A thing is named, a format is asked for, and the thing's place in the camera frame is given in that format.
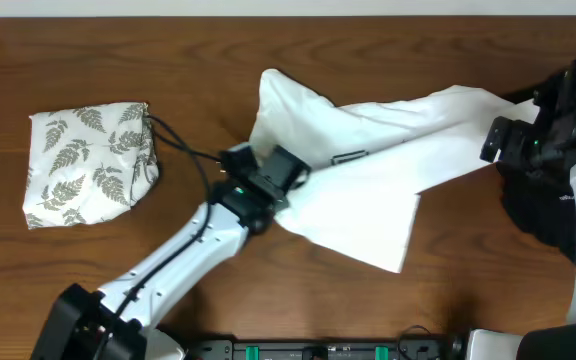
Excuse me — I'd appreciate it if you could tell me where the black garment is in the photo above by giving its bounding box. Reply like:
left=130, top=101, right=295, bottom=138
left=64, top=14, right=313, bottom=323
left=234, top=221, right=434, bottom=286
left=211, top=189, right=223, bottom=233
left=497, top=49, right=576, bottom=264

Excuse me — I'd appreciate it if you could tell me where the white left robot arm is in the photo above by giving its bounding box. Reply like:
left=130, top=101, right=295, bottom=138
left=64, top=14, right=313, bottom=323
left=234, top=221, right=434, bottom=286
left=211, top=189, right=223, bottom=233
left=31, top=143, right=310, bottom=360

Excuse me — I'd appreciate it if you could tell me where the white printed t-shirt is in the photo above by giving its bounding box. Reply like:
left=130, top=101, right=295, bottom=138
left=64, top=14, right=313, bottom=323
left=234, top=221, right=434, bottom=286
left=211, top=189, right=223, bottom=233
left=249, top=69, right=538, bottom=273

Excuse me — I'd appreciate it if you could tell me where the fern-print fabric bag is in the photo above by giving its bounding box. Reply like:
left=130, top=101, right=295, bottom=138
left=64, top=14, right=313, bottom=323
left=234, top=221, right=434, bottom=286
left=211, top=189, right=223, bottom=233
left=22, top=102, right=159, bottom=229

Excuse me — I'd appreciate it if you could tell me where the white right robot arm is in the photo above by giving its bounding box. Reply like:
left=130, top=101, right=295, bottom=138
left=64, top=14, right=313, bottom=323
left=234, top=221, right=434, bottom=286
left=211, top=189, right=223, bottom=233
left=453, top=58, right=576, bottom=359

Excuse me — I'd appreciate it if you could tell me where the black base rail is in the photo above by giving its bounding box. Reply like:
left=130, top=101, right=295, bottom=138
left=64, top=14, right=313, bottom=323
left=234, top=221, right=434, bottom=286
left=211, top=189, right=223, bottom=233
left=186, top=325, right=467, bottom=360

